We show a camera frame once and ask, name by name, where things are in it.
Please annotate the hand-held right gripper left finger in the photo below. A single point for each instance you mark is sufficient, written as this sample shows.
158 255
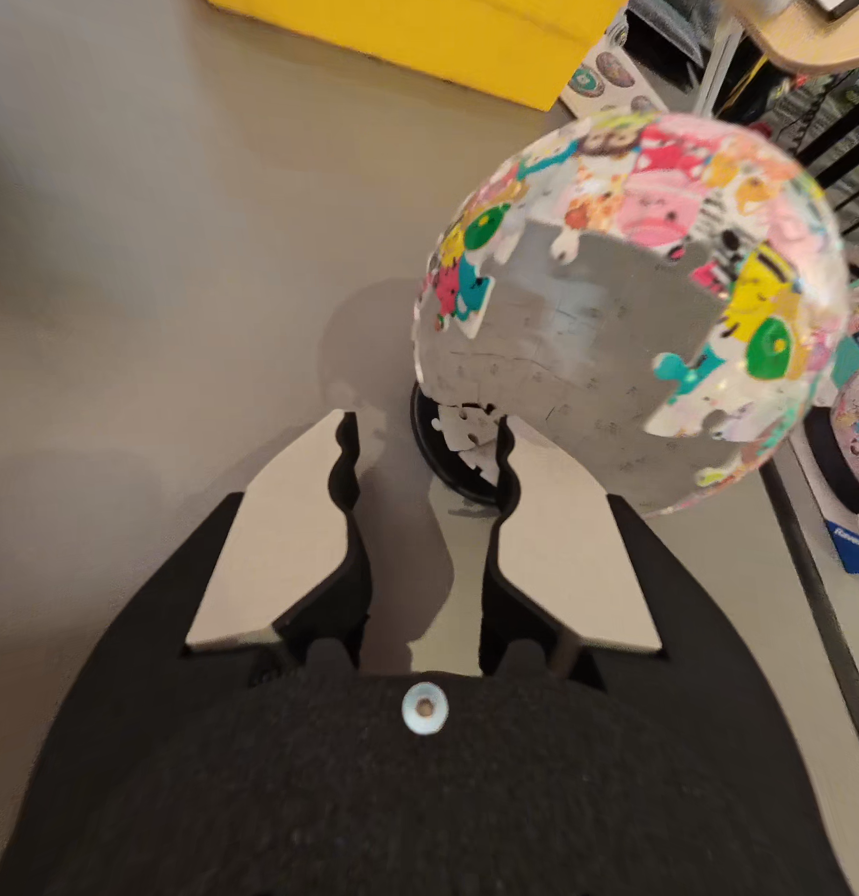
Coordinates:
282 553

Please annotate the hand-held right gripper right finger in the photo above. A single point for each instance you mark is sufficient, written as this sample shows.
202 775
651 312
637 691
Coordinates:
576 574

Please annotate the white puzzle piece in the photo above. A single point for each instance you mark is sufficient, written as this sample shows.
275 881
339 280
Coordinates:
468 434

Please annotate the colourful puzzle ball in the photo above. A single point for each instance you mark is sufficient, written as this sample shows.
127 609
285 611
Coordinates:
646 245

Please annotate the yellow plastic bin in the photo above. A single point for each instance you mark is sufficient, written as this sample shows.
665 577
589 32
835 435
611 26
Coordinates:
436 35

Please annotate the black ball stand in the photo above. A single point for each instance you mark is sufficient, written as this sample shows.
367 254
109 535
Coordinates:
436 462

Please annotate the printed puzzle box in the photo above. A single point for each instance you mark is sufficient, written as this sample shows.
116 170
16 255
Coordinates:
856 420

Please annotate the white printed sheet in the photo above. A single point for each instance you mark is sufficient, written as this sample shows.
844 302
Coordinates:
604 77

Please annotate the round wooden table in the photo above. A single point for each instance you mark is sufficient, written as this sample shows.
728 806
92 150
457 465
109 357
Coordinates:
814 42

